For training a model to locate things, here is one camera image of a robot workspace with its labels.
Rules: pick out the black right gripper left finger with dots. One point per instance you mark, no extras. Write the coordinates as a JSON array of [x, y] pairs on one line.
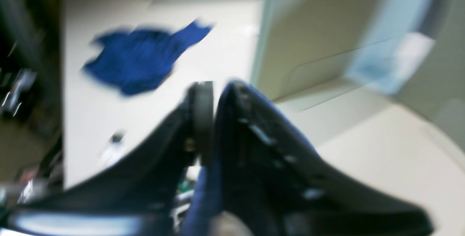
[[136, 195]]

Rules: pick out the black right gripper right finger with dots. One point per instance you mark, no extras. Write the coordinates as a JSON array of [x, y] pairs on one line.
[[276, 182]]

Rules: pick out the dark blue t-shirt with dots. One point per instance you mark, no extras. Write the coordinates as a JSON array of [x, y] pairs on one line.
[[138, 60]]

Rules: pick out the grey right side partition panel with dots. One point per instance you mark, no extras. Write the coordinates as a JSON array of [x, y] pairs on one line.
[[328, 63]]

